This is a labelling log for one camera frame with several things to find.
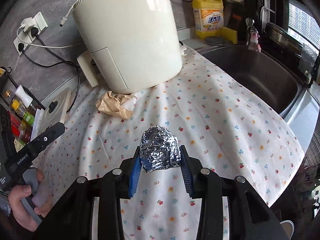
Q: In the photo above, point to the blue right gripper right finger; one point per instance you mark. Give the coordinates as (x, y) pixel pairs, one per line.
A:
(186, 169)

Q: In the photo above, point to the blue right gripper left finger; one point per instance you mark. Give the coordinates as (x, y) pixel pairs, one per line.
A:
(134, 173)

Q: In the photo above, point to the aluminium foil ball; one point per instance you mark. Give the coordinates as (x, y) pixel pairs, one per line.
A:
(159, 149)

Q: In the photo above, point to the grey kitchen cabinet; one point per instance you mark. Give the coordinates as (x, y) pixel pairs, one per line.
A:
(303, 115)

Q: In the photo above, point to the person's left hand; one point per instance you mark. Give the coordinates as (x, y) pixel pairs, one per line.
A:
(27, 208)

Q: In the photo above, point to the floral white tablecloth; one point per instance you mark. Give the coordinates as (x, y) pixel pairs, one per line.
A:
(218, 120)

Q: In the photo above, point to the spice jar rack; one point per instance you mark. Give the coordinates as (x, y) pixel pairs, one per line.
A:
(22, 108)

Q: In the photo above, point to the crumpled brown paper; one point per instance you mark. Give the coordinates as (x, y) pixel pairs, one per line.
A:
(111, 103)

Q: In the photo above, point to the stainless steel sink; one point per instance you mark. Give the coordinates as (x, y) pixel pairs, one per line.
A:
(270, 80)

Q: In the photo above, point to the detergent refill pouch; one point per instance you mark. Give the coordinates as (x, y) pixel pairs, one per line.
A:
(308, 180)

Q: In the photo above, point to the cream air fryer appliance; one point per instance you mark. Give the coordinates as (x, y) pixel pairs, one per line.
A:
(134, 43)

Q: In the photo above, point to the small pink bottle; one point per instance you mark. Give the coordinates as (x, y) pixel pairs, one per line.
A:
(252, 36)

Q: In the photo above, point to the yellow dish soap bottle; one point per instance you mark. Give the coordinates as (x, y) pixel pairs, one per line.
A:
(208, 16)

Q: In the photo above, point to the black dish rack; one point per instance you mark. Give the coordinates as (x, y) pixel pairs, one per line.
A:
(294, 26)

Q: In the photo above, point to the white wall power socket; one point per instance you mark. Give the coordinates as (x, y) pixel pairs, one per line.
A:
(25, 37)

